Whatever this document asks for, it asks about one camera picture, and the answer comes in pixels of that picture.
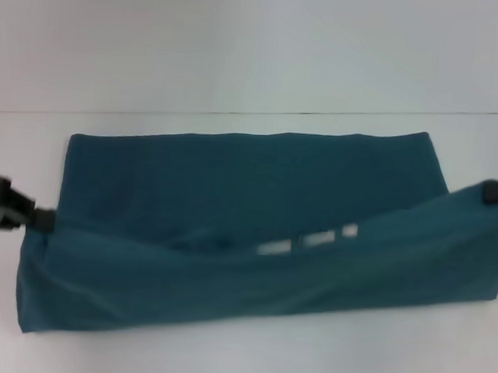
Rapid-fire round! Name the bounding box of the blue shirt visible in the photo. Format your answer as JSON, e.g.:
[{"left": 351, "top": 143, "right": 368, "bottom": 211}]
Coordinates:
[{"left": 13, "top": 106, "right": 498, "bottom": 362}]

